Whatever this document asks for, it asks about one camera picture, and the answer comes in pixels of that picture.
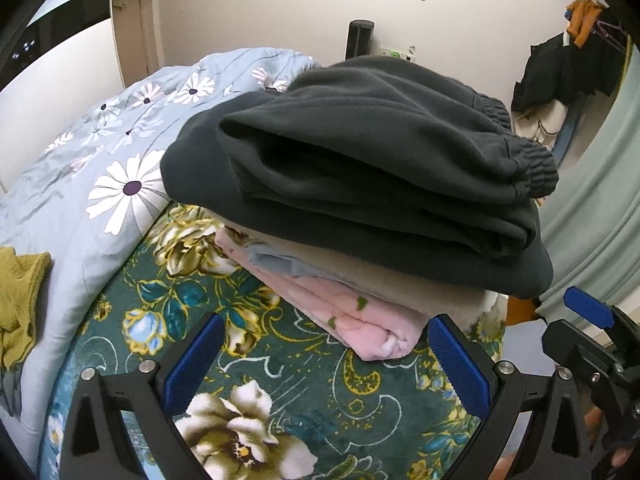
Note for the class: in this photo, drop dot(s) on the dark grey sweatpants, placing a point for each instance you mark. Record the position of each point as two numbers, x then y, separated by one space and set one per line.
360 160

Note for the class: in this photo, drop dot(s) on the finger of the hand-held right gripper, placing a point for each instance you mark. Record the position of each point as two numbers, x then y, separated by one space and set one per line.
570 345
589 307

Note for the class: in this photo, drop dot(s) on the green floral blanket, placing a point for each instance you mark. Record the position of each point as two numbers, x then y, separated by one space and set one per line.
300 390

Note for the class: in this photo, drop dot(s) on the cream fleece folded cloth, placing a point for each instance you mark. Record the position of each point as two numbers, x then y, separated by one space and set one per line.
400 292

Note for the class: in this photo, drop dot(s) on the light green curtain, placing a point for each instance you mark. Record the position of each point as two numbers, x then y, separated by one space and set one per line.
600 185

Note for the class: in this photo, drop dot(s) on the pink floral folded cloth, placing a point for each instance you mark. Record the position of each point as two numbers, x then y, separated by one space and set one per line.
360 325

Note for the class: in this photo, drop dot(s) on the black hanging jacket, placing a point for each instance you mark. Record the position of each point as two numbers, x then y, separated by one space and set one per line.
555 70

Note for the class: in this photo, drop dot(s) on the white wall socket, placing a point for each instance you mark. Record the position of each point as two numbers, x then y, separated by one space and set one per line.
396 53

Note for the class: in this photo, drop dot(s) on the blue daisy print duvet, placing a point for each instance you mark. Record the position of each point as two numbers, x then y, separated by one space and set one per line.
75 230

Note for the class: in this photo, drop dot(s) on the beige door frame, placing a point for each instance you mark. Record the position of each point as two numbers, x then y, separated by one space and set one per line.
137 20

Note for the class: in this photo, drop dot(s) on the orange cloth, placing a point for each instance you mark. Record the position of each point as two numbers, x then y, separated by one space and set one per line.
521 311

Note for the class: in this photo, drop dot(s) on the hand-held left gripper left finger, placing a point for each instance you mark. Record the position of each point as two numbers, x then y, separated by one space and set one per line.
194 362

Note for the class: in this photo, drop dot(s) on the grey-blue folded cloth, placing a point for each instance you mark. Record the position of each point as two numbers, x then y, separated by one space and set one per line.
275 260

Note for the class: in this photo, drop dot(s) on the person's right hand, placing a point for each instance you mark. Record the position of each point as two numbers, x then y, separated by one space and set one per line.
595 422

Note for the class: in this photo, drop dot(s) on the black wall device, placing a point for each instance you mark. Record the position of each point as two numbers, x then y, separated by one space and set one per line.
361 40

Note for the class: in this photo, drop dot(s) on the orange hanging garment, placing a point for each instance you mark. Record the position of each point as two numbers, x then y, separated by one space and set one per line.
586 20

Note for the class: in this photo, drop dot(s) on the mustard yellow cloth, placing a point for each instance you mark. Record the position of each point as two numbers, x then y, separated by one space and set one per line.
20 300

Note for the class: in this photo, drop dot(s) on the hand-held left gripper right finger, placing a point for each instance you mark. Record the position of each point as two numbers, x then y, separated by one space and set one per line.
457 362

